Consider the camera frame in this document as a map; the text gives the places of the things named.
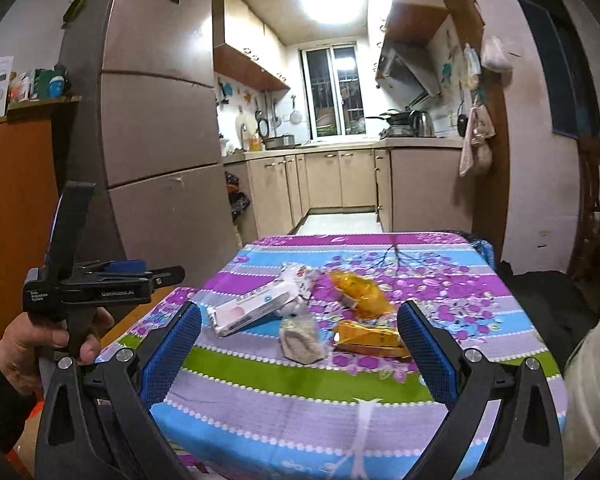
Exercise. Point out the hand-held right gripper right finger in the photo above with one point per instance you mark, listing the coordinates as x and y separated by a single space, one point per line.
427 357

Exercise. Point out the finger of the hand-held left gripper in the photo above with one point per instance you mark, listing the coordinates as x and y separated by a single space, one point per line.
165 274
72 220

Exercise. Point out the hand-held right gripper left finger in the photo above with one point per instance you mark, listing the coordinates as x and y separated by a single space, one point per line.
172 357

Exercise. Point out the gold foil wrapper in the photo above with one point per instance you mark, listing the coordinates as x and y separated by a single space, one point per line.
370 337

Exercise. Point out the white carton box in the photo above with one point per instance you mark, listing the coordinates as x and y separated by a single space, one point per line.
250 310

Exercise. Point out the yellow plastic wrapper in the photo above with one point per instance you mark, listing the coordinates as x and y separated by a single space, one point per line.
360 292

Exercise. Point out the clear bag of grey powder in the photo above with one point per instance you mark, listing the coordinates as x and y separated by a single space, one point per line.
300 342

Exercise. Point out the white red printed packet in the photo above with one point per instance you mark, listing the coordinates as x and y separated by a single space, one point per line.
300 280

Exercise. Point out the white plastic bucket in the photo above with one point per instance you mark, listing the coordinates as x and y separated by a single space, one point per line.
595 400

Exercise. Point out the person's left forearm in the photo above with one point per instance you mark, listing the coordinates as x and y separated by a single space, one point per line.
0 410

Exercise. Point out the person's left hand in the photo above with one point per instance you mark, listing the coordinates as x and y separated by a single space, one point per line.
20 355

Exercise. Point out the orange wooden cabinet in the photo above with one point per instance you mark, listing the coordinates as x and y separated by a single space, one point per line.
15 185

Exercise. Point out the black plastic bag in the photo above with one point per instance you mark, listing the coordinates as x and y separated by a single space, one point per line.
237 197

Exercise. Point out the striped floral tablecloth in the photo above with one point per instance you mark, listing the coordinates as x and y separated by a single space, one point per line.
290 410

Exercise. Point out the grey refrigerator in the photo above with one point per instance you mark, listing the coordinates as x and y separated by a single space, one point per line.
160 125

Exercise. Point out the teal container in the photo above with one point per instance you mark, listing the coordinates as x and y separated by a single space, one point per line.
56 87

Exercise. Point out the green box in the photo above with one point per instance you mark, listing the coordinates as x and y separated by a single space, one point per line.
42 82

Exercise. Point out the white printed box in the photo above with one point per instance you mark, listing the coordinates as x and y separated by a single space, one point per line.
4 85

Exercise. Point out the orange bottle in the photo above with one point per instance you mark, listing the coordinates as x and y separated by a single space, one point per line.
255 142

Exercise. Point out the grey cooking pot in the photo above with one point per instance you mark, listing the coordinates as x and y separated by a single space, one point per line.
279 141

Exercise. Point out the beige base cabinets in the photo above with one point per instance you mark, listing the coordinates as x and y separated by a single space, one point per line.
340 180

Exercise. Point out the hanging strainer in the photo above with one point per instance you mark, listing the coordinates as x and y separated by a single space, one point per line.
296 116

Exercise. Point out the gas stove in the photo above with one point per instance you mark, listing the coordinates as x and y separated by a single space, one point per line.
397 131

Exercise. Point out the wooden chair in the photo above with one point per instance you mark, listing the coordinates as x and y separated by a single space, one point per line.
592 200

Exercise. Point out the steel kettle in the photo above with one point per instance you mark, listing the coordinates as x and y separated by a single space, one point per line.
422 122

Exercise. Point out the hanging black frying pan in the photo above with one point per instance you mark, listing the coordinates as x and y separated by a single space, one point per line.
462 125

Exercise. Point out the black wok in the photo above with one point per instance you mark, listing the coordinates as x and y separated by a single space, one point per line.
392 119

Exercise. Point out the kitchen window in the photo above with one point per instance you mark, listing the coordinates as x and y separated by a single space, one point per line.
332 90

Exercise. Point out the steel range hood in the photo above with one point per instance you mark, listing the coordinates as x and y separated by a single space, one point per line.
405 72

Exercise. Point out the hanging clear plastic bag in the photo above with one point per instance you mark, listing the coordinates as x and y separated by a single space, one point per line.
471 67

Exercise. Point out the hanging white plastic bag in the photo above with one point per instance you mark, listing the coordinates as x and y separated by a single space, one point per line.
497 55

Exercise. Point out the dark blue window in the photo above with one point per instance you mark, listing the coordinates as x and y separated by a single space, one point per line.
555 70

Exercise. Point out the beige wall cabinet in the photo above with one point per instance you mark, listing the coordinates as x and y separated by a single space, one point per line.
245 55
410 5

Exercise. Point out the flower wall sticker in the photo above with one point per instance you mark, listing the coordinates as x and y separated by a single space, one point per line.
449 67

